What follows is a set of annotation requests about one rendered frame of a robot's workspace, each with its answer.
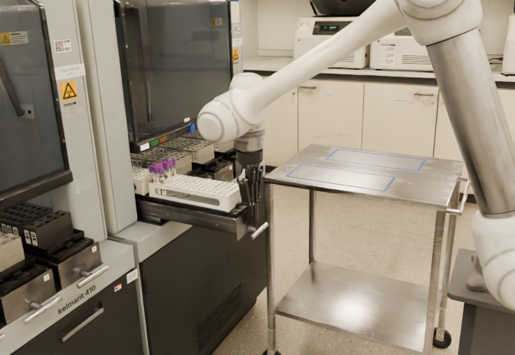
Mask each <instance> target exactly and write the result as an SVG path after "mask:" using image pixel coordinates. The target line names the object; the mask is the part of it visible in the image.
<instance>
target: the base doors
mask: <svg viewBox="0 0 515 355"><path fill-rule="evenodd" d="M364 85H365V89H364ZM302 86H305V87H316V89H309V88H300V87H302ZM497 91H498V94H499V97H500V101H501V103H502V106H503V109H504V113H505V116H506V119H507V123H508V126H509V129H510V133H511V136H512V139H513V143H514V146H515V90H497ZM293 92H295V95H292V93H293ZM438 92H439V87H430V86H416V85H403V84H377V83H361V82H345V81H315V80H308V81H305V82H304V83H302V84H301V85H299V86H297V87H295V88H294V89H293V90H290V91H289V92H287V93H286V94H284V95H283V96H281V97H279V98H278V99H276V100H275V101H274V102H272V103H271V104H269V105H268V106H267V119H266V123H265V147H264V148H263V158H264V160H265V165H267V166H277V167H279V166H280V165H282V164H283V163H285V162H286V161H288V160H289V159H290V158H291V157H293V156H295V155H296V154H298V149H299V152H300V151H301V150H303V149H305V148H306V147H307V146H309V145H310V144H311V143H312V144H320V145H327V146H339V147H346V148H353V149H360V150H372V151H379V152H387V153H399V154H406V155H413V156H426V157H432V158H433V150H434V143H435V150H434V158H439V159H452V160H459V161H463V159H462V157H461V153H460V150H459V148H458V144H457V141H456V139H455V136H454V132H453V130H452V126H451V122H450V120H449V117H448V113H447V111H446V108H445V105H443V104H441V102H444V101H443V99H442V96H441V92H439V100H438ZM321 93H324V94H334V97H329V96H323V95H321ZM416 93H419V94H434V96H421V95H414V94H416ZM292 97H293V98H294V104H293V105H292V104H291V98H292ZM392 100H408V103H403V102H392ZM431 102H434V103H435V104H434V105H431ZM363 104H364V106H363ZM437 109H438V117H437ZM436 117H437V126H436ZM362 123H363V124H362ZM435 126H436V134H435Z"/></svg>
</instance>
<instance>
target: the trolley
mask: <svg viewBox="0 0 515 355"><path fill-rule="evenodd" d="M463 166H464V162H463V161H459V160H452V159H439V158H432V157H426V156H413V155H406V154H399V153H387V152H379V151H372V150H360V149H353V148H346V147H339V146H327V145H320V144H312V143H311V144H310V145H309V146H307V147H306V148H305V149H303V150H301V151H300V152H299V153H298V154H296V155H295V156H293V157H291V158H290V159H289V160H288V161H286V162H285V163H283V164H282V165H280V166H279V167H277V168H276V169H275V170H273V171H272V172H270V173H268V174H267V175H266V176H265V177H264V178H263V182H264V206H265V222H266V223H268V227H267V228H266V229H265V239H266V272H267V336H268V348H267V349H266V350H265V351H264V352H263V354H262V355H281V354H280V353H279V352H278V345H276V316H275V314H277V315H280V316H283V317H288V318H291V319H294V320H298V321H301V322H304V323H307V324H312V325H314V326H318V327H322V328H325V329H328V330H332V331H336V332H338V333H341V334H346V335H349V336H351V337H356V338H359V339H362V340H367V341H369V342H373V343H377V344H380V345H383V346H386V347H391V348H393V349H397V350H400V351H404V352H406V353H411V354H414V355H431V351H432V345H433V346H435V347H437V348H441V349H444V348H448V347H449V346H450V345H451V335H450V333H449V332H448V331H447V330H445V318H446V310H447V303H448V297H447V292H448V286H449V283H450V276H451V263H452V256H453V249H454V236H455V229H456V221H457V215H462V212H463V209H464V205H465V202H466V199H467V194H468V192H469V189H470V186H471V184H470V181H469V178H468V177H466V176H461V174H462V168H463ZM461 181H463V182H467V185H466V188H465V191H464V194H463V198H462V200H461V204H460V207H459V209H458V201H459V195H460V188H461ZM274 184H276V185H281V186H289V187H294V188H300V189H309V190H310V197H309V266H308V267H307V268H306V269H305V271H304V272H303V273H302V275H301V276H300V277H299V278H298V279H297V280H296V282H295V283H294V284H293V286H292V287H291V288H290V290H289V291H288V292H287V293H286V294H285V295H284V297H283V298H282V299H281V300H280V302H279V303H278V304H277V306H276V307H275V271H274ZM317 191H319V192H328V193H332V194H337V195H343V196H352V197H356V198H362V199H371V200H376V201H381V202H390V203H395V204H399V205H409V206H414V207H419V208H424V209H433V210H437V212H436V220H435V236H434V244H433V252H432V260H431V275H430V283H429V287H427V286H424V285H420V284H414V283H411V282H407V281H400V280H397V279H394V278H387V277H384V276H380V275H377V274H370V273H367V272H363V271H357V270H353V269H350V268H344V267H340V266H336V265H331V264H327V263H323V262H320V261H316V206H317ZM450 201H451V208H450V209H449V208H448V205H449V203H450ZM446 214H450V215H449V223H448V237H447V244H446V252H445V260H444V273H443V281H442V288H441V289H438V284H439V277H440V269H441V255H442V247H443V240H444V225H445V218H446ZM439 307H440V309H439ZM438 310H439V317H438V326H437V327H435V321H436V318H437V315H438Z"/></svg>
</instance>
